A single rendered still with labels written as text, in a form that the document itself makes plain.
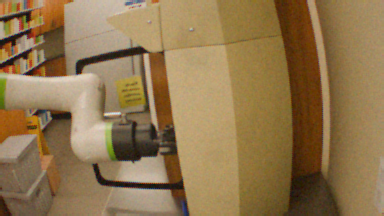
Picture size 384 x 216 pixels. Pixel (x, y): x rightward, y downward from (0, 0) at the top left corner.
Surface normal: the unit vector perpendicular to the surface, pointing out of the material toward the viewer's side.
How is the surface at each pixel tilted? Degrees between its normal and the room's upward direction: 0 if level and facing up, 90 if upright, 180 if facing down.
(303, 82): 90
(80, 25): 90
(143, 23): 90
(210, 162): 90
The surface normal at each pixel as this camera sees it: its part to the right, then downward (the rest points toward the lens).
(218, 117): -0.05, 0.26
